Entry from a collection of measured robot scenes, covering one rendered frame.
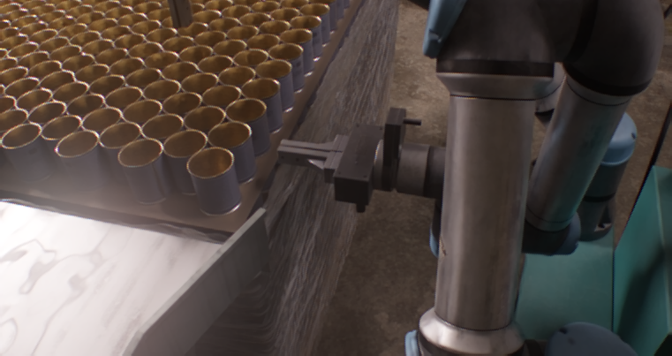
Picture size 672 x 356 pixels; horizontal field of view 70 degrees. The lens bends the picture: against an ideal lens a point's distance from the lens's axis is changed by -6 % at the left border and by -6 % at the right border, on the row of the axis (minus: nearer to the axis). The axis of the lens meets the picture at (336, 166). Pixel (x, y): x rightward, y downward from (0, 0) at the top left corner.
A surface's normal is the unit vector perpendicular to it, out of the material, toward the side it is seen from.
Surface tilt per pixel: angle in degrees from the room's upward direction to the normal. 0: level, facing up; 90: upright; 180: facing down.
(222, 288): 90
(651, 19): 73
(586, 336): 8
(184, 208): 2
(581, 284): 0
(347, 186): 92
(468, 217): 66
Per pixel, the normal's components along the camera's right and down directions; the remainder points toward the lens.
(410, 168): -0.22, -0.07
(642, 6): 0.30, 0.24
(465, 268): -0.58, 0.14
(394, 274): -0.04, -0.78
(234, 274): 0.86, 0.29
